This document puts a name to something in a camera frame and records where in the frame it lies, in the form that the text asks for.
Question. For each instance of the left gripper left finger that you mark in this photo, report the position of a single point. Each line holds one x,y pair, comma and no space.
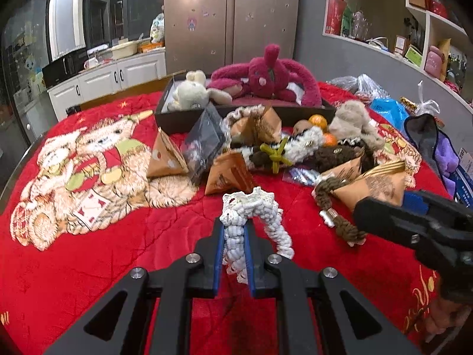
149,312

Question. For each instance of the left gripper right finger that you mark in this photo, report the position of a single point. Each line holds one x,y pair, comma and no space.
317,312

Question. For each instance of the white knitted scrunchie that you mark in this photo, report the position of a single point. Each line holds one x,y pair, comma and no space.
239,210

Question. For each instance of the brown triangular snack packet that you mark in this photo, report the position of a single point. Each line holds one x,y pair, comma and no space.
229,173

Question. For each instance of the black packaged item with barcode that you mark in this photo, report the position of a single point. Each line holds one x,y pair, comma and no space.
203,143

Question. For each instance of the magenta plush bunny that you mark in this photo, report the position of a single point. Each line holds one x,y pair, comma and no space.
268,77

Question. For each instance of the white plush bunny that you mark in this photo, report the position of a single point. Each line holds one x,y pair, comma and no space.
192,93

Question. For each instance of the person's right hand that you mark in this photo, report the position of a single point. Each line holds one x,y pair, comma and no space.
445,314

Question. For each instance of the red bear print blanket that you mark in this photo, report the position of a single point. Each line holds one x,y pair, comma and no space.
44,292

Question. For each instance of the blue plastic bag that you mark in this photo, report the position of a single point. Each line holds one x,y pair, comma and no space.
392,111

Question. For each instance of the dark brown fuzzy pouch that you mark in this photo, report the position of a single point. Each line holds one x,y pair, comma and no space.
322,160

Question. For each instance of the beige fluffy plush toy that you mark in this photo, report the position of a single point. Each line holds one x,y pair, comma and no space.
352,121

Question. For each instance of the orange mandarin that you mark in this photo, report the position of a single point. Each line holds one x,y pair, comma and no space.
320,121
330,140

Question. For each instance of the white fuzzy pouch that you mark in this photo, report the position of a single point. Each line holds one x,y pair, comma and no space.
296,147

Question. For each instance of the clear plastic bag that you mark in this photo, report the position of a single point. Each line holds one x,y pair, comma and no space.
362,86

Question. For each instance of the brown triangular packet left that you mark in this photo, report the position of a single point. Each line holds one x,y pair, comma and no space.
166,158

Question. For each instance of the brown egg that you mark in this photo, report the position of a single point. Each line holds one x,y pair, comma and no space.
301,126

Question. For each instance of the brown triangular packet middle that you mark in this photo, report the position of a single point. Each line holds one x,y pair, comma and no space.
263,125

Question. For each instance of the black shallow box tray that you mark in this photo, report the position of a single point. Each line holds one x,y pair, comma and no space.
183,121

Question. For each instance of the white kitchen cabinet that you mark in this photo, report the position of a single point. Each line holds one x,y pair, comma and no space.
107,79

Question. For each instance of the red gift box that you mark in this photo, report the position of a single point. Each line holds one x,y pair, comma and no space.
335,12

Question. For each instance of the black microwave oven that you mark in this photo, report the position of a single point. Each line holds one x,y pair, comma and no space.
64,67

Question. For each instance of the cream plastic basin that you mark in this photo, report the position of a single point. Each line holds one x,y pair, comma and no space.
124,50

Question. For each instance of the black sliding glass door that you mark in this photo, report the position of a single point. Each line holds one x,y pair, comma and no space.
25,51

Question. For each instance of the steel double door refrigerator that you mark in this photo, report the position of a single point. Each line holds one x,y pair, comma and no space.
208,34

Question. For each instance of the brown braided rope scrunchie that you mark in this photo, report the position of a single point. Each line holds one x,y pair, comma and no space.
344,229

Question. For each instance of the white wall shelf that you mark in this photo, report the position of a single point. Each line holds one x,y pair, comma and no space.
406,31

